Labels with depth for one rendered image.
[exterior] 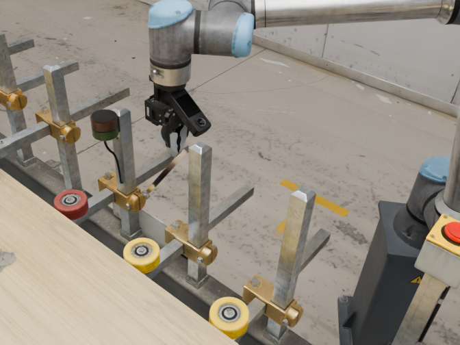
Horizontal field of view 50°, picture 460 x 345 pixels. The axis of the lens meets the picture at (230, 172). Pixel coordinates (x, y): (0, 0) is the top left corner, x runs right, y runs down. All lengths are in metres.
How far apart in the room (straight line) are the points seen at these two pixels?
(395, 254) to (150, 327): 0.90
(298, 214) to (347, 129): 2.40
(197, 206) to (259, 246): 1.30
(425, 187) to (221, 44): 0.82
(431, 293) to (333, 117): 2.59
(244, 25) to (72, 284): 0.64
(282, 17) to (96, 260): 0.68
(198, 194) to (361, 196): 1.79
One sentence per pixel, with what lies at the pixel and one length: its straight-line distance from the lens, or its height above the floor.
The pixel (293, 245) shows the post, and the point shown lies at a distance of 0.99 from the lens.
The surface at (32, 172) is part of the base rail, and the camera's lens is 1.73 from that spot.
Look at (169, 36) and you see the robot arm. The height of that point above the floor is 1.32.
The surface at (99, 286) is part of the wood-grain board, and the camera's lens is 1.09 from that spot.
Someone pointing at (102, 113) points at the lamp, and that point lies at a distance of 1.18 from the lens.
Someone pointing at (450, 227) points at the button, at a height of 1.23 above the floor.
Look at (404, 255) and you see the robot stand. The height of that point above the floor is 0.60.
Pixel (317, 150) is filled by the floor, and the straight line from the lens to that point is 3.06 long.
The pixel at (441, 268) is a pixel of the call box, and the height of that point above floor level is 1.18.
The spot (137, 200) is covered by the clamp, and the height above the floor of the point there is 0.86.
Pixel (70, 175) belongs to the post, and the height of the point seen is 0.80.
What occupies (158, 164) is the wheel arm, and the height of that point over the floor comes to 0.86.
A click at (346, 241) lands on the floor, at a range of 2.51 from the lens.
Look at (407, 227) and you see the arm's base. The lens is 1.69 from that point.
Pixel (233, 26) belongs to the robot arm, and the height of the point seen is 1.35.
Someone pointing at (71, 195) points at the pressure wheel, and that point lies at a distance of 1.29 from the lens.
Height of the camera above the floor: 1.74
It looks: 39 degrees down
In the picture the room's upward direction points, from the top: 4 degrees clockwise
